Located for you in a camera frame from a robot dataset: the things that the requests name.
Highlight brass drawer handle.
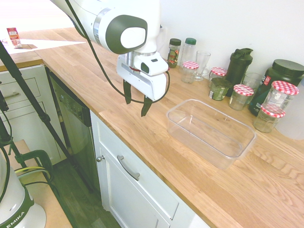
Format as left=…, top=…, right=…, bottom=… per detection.
left=2, top=92, right=21, bottom=100

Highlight black tripod stand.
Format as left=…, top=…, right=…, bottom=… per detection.
left=0, top=39, right=95, bottom=193

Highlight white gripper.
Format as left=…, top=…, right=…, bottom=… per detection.
left=116, top=54, right=171, bottom=118

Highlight green cup foil lid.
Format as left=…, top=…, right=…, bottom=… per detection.
left=209, top=77, right=233, bottom=101

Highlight green metal clamp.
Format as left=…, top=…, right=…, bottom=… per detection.
left=9, top=149, right=53, bottom=181

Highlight white cabinet with drawer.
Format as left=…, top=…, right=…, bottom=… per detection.
left=89, top=109, right=209, bottom=228

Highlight clear plastic container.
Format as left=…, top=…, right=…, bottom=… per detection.
left=166, top=98, right=257, bottom=170

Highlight red white carton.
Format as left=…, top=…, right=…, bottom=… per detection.
left=6, top=27, right=23, bottom=49

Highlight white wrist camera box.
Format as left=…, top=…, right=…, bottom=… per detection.
left=133, top=52, right=170, bottom=77

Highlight black shaker bottle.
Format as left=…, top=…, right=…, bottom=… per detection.
left=224, top=47, right=254, bottom=97

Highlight faceted jar red checked lid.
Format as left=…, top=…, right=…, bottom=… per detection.
left=252, top=104, right=286, bottom=133

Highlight silver drawer pull handle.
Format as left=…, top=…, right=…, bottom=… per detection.
left=116, top=155, right=141, bottom=181

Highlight yellow and grey cables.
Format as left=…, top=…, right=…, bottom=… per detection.
left=14, top=165, right=52, bottom=185

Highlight tall clear glass mug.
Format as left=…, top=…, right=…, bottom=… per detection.
left=194, top=50, right=211, bottom=82

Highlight clear glass tumbler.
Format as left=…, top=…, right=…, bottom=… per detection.
left=241, top=71, right=264, bottom=105

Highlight glass jar red checked lid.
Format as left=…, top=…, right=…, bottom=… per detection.
left=228, top=84, right=255, bottom=111
left=180, top=61, right=200, bottom=84
left=208, top=66, right=228, bottom=89

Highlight large black supplement tub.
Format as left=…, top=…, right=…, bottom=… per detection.
left=248, top=59, right=304, bottom=117

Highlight clear bottle green cap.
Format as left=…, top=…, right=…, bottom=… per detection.
left=178, top=38, right=197, bottom=73

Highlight brown wooden robot table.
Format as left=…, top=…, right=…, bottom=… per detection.
left=0, top=139, right=73, bottom=228

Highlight dark spice jar black lid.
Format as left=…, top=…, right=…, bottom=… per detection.
left=167, top=38, right=182, bottom=69

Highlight black steel dishwasher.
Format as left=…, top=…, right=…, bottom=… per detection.
left=45, top=67, right=102, bottom=193

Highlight tall jar red checked lid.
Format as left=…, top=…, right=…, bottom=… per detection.
left=262, top=80, right=300, bottom=115

